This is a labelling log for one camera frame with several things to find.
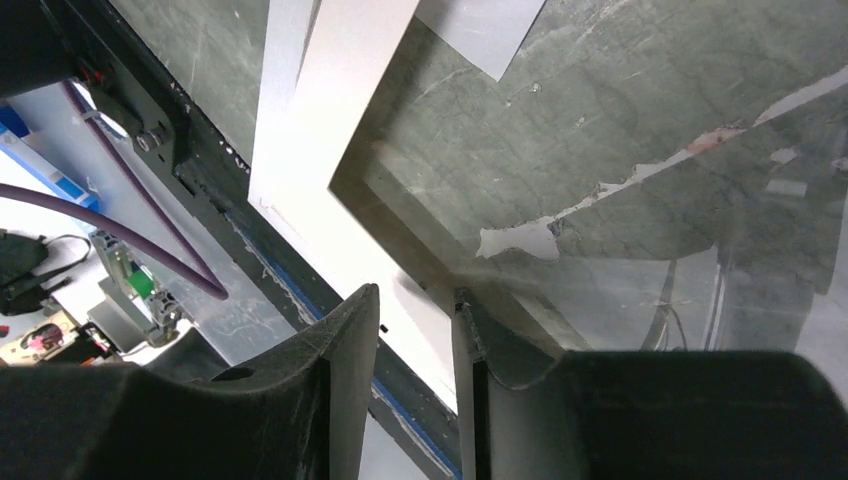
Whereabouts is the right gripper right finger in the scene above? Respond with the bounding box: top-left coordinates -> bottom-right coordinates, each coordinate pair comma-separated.
451,288 -> 847,479

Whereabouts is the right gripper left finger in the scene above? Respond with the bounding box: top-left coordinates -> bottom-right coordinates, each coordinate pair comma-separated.
1,284 -> 379,479

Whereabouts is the clear glass pane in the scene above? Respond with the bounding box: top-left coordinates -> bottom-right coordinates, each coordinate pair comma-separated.
330,1 -> 847,350

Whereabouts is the silver picture frame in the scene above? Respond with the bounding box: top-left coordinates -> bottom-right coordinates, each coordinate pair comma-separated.
248,1 -> 457,409

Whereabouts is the white photo sheet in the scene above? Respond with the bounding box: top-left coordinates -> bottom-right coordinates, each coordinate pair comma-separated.
415,0 -> 545,81

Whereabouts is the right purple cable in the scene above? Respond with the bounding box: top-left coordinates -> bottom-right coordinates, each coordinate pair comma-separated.
0,79 -> 231,303

